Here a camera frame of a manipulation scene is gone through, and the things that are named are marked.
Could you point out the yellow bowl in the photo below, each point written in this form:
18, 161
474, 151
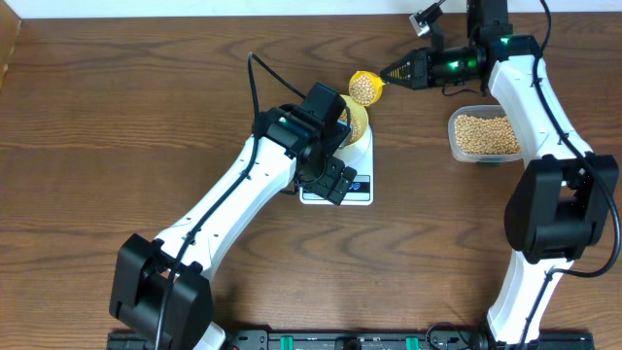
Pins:
360, 111

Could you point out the soybeans pile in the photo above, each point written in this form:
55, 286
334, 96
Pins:
479, 136

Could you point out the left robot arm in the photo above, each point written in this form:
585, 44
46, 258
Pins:
162, 287

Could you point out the white digital kitchen scale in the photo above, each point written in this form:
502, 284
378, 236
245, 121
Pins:
362, 160

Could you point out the yellow measuring scoop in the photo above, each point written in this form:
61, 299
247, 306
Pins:
365, 88

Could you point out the soybeans in bowl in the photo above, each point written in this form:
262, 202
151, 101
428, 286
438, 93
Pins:
353, 120

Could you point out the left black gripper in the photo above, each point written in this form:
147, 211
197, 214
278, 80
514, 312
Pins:
326, 187

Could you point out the clear plastic container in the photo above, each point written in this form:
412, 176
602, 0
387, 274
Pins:
484, 112

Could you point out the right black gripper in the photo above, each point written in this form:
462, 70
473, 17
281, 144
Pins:
416, 61

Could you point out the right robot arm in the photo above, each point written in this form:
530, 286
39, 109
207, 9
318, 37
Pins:
566, 193

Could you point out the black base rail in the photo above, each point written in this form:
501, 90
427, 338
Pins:
435, 339

